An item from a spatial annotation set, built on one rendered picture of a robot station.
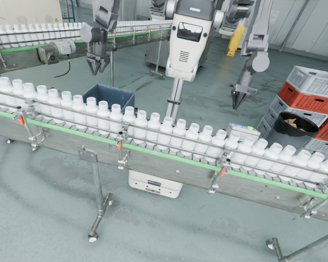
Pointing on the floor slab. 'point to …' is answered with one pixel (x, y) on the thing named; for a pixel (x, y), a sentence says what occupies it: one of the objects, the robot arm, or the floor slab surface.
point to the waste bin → (293, 138)
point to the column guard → (235, 41)
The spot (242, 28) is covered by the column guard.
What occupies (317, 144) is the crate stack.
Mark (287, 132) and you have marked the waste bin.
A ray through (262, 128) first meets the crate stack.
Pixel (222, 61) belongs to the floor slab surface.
